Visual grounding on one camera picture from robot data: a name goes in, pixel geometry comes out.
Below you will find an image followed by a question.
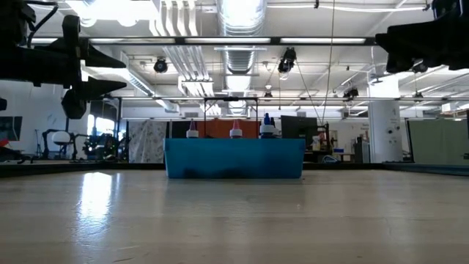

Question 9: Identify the dark shelf desk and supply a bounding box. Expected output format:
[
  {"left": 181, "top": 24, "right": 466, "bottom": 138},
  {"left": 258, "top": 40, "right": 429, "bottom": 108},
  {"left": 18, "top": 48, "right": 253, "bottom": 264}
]
[{"left": 303, "top": 122, "right": 333, "bottom": 164}]

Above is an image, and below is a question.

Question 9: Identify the orange panel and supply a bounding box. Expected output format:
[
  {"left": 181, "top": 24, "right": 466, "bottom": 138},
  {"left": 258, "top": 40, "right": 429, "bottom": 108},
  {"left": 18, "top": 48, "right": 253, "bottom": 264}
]
[{"left": 196, "top": 119, "right": 259, "bottom": 139}]

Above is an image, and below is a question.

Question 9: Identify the blue plastic bin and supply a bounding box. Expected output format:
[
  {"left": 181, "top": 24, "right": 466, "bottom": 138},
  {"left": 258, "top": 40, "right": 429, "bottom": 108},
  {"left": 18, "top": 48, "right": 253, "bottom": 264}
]
[{"left": 163, "top": 138, "right": 306, "bottom": 180}]

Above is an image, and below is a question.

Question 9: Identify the grey horizontal pipe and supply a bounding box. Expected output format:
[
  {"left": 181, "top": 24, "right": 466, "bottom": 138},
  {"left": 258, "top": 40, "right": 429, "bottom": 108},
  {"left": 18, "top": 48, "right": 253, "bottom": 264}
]
[{"left": 109, "top": 95, "right": 469, "bottom": 103}]

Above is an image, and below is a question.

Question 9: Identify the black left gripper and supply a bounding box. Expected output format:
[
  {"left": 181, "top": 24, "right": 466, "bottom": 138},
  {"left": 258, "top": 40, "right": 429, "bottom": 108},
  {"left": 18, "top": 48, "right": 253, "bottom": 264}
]
[{"left": 0, "top": 14, "right": 128, "bottom": 120}]

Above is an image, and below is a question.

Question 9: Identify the black monitor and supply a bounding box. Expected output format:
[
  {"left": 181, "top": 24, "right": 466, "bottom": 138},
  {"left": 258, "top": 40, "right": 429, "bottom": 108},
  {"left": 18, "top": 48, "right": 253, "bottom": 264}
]
[{"left": 280, "top": 115, "right": 319, "bottom": 139}]

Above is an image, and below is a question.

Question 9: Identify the black overhead light bar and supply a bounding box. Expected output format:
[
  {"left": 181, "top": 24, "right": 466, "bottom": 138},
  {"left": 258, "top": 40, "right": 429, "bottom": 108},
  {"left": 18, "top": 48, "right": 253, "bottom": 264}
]
[{"left": 29, "top": 35, "right": 379, "bottom": 47}]

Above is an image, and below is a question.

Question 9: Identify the black background robot rig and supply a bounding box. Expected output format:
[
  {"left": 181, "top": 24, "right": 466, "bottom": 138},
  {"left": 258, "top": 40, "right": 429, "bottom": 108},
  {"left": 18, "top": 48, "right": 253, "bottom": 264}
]
[{"left": 71, "top": 131, "right": 129, "bottom": 162}]

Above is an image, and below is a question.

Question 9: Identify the white globe lamp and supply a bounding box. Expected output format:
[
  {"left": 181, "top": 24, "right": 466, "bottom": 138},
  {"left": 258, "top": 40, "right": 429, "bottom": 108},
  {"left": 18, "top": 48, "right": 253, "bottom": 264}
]
[{"left": 51, "top": 131, "right": 72, "bottom": 145}]

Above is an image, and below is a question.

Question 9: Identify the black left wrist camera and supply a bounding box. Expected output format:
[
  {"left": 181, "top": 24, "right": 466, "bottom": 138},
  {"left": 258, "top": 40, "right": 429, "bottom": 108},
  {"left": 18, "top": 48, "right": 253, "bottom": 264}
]
[{"left": 0, "top": 0, "right": 37, "bottom": 47}]

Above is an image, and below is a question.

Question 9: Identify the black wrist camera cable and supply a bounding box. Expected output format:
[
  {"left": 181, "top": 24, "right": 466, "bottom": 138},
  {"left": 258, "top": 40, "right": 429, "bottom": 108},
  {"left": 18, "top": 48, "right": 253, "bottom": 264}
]
[{"left": 26, "top": 0, "right": 60, "bottom": 38}]

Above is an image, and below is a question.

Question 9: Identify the white round column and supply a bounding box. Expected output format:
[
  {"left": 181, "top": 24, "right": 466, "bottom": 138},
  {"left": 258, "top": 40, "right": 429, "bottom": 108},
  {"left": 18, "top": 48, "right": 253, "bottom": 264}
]
[{"left": 367, "top": 75, "right": 404, "bottom": 164}]

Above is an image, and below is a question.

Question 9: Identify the black background gantry frame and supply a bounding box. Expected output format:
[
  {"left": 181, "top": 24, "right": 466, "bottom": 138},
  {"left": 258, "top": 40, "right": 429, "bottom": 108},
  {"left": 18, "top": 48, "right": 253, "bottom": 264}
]
[{"left": 87, "top": 97, "right": 124, "bottom": 162}]

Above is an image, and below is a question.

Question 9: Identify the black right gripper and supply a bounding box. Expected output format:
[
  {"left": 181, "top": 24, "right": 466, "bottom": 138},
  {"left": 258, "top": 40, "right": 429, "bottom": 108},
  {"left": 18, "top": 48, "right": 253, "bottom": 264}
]
[{"left": 374, "top": 0, "right": 469, "bottom": 75}]

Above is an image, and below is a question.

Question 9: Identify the white patterned cloth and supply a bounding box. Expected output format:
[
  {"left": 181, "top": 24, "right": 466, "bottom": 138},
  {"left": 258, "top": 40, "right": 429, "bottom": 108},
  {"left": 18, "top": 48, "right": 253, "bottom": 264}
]
[{"left": 128, "top": 120, "right": 168, "bottom": 164}]

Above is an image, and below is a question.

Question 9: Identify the blue tip food coloring bottle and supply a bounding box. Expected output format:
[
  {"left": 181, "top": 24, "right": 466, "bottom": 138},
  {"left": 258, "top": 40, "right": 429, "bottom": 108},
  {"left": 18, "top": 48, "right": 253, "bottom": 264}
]
[{"left": 259, "top": 112, "right": 276, "bottom": 139}]

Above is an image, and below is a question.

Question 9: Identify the grey green partition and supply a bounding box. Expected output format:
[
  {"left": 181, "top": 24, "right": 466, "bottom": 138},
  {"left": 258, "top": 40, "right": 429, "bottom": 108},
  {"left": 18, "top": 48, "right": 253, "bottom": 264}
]
[{"left": 406, "top": 117, "right": 469, "bottom": 166}]

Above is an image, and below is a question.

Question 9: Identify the grey cabinet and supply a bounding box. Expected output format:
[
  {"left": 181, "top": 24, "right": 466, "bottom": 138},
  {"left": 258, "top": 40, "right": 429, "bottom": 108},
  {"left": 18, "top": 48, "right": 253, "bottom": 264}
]
[{"left": 353, "top": 136, "right": 371, "bottom": 164}]

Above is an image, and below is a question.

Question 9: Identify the red tip food coloring bottle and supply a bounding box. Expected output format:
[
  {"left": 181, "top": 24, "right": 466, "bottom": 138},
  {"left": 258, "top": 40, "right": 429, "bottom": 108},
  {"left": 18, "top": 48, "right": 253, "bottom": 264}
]
[{"left": 185, "top": 119, "right": 200, "bottom": 139}]

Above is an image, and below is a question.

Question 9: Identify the silver ceiling duct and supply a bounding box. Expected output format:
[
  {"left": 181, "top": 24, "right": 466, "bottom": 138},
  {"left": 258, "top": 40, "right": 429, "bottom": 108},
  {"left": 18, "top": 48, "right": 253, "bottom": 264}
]
[{"left": 215, "top": 0, "right": 268, "bottom": 75}]

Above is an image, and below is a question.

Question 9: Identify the dark wall picture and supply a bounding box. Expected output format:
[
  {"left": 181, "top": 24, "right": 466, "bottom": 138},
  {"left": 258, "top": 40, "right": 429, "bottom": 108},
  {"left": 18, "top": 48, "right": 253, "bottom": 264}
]
[{"left": 0, "top": 116, "right": 23, "bottom": 142}]

